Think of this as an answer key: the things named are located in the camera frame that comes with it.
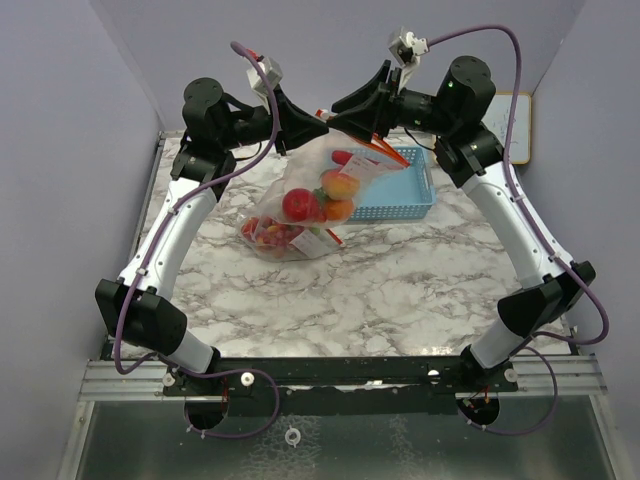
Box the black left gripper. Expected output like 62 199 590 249
218 83 329 155

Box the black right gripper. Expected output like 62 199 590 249
326 61 454 144

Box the peach fruit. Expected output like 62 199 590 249
321 170 361 200

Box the red apple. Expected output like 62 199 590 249
281 188 321 223

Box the orange fruit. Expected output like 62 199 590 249
324 200 355 223

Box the red strawberry bunch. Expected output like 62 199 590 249
241 217 260 242

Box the clear zip bag orange zipper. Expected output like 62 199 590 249
236 215 344 261

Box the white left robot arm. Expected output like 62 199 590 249
95 78 328 395

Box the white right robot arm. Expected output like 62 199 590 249
328 56 595 391

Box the blue plastic basket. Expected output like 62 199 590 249
349 146 436 223

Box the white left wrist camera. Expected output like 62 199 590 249
247 55 283 110

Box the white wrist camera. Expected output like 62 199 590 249
388 27 429 90
247 55 283 110

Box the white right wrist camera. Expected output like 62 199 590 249
388 27 429 90

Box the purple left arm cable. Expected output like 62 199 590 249
113 41 281 376

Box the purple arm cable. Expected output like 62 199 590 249
113 41 281 376
427 24 611 435

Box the small whiteboard wooden frame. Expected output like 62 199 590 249
483 93 533 165

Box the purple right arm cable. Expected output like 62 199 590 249
427 24 611 435

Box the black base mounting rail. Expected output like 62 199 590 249
163 356 518 417

